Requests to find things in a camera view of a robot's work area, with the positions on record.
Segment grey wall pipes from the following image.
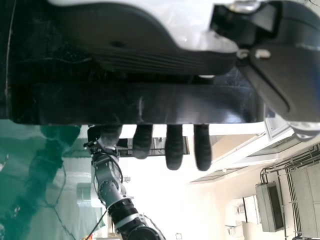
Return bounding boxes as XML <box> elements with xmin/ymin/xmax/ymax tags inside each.
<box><xmin>259</xmin><ymin>143</ymin><xmax>320</xmax><ymax>240</ymax></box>

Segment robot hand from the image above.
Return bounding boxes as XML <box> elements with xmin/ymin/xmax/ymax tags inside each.
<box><xmin>47</xmin><ymin>0</ymin><xmax>320</xmax><ymax>172</ymax></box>
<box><xmin>83</xmin><ymin>125</ymin><xmax>104</xmax><ymax>154</ymax></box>

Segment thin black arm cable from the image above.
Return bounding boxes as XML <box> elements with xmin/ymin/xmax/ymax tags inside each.
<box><xmin>84</xmin><ymin>209</ymin><xmax>110</xmax><ymax>240</ymax></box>

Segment grey wall cabinet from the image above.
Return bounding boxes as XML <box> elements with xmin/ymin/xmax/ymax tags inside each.
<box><xmin>254</xmin><ymin>180</ymin><xmax>286</xmax><ymax>233</ymax></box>

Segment black oven with glass door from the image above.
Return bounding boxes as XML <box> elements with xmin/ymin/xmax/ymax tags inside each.
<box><xmin>0</xmin><ymin>0</ymin><xmax>266</xmax><ymax>125</ymax></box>

